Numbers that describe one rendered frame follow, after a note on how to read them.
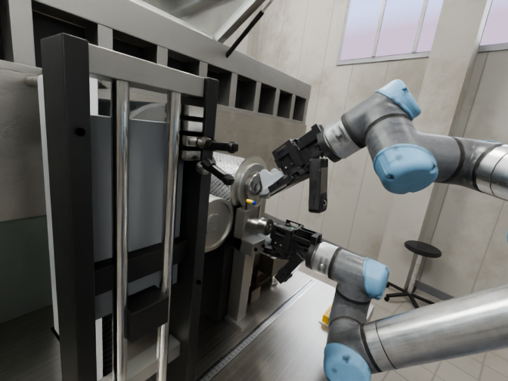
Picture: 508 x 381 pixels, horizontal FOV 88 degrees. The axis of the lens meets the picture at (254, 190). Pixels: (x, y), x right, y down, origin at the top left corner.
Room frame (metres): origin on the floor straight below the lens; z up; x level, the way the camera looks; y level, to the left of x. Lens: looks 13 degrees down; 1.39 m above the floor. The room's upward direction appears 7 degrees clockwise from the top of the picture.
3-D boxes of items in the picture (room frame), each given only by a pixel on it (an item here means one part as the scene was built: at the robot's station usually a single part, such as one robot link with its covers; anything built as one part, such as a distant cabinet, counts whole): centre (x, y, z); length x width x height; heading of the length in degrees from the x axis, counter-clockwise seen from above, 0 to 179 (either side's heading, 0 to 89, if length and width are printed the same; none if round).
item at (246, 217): (0.58, -0.01, 1.05); 0.06 x 0.05 x 0.31; 54
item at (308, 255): (0.61, -0.12, 1.12); 0.12 x 0.08 x 0.09; 54
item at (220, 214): (0.61, 0.18, 1.18); 0.26 x 0.12 x 0.12; 54
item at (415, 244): (2.19, -1.56, 0.28); 0.46 x 0.44 x 0.55; 47
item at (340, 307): (0.50, -0.24, 1.01); 0.11 x 0.08 x 0.11; 160
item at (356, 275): (0.52, -0.25, 1.11); 0.11 x 0.08 x 0.09; 54
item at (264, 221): (0.56, -0.04, 1.18); 0.04 x 0.02 x 0.04; 144
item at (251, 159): (0.63, 0.01, 1.25); 0.15 x 0.01 x 0.15; 144
